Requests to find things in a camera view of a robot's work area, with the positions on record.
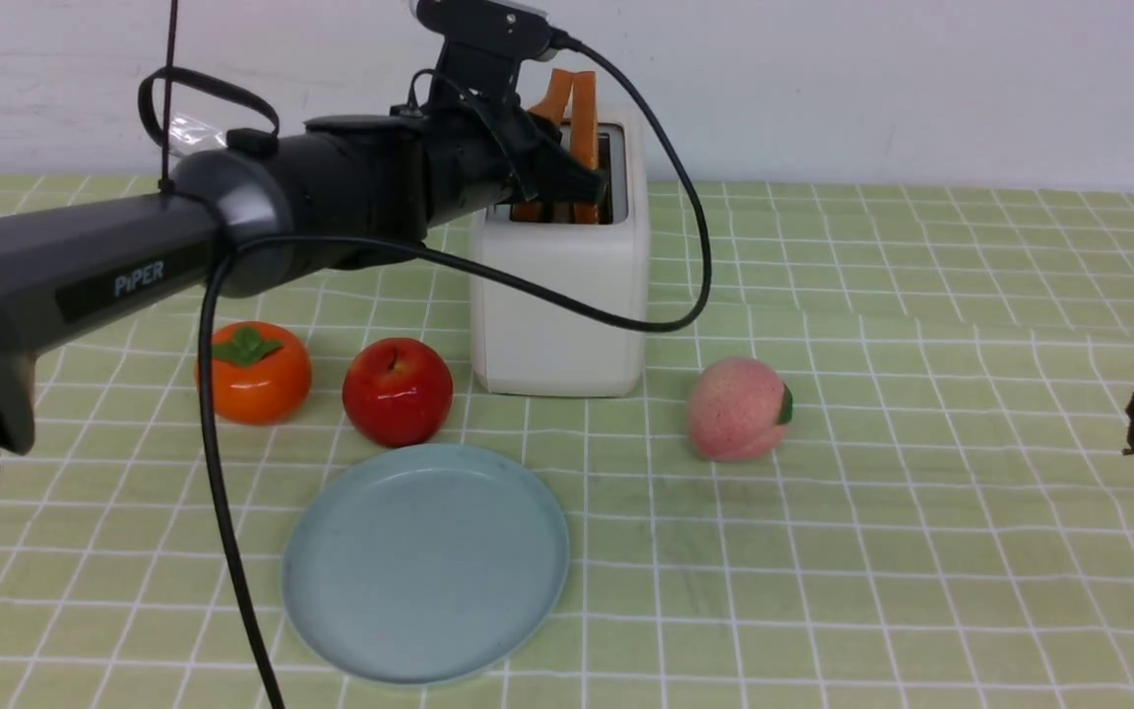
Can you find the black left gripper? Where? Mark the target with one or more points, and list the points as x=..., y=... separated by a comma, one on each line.
x=477, y=155

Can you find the toasted bread slice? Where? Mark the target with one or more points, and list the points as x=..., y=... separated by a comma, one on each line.
x=552, y=106
x=584, y=141

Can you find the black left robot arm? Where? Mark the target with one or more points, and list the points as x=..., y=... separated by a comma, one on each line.
x=350, y=192

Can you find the white two-slot toaster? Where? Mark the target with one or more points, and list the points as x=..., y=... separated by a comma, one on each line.
x=527, y=347

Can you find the green checkered tablecloth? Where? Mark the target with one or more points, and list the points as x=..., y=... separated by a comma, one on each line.
x=948, y=523

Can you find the red toy apple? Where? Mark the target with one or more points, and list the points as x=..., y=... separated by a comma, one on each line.
x=398, y=392

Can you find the pink toy peach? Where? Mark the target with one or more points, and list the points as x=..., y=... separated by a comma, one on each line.
x=738, y=409

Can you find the orange toy persimmon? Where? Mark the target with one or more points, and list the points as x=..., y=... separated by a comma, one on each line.
x=261, y=373

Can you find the light blue round plate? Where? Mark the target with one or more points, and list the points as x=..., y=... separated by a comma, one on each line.
x=425, y=565

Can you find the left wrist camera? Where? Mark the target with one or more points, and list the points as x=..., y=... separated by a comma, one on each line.
x=505, y=30

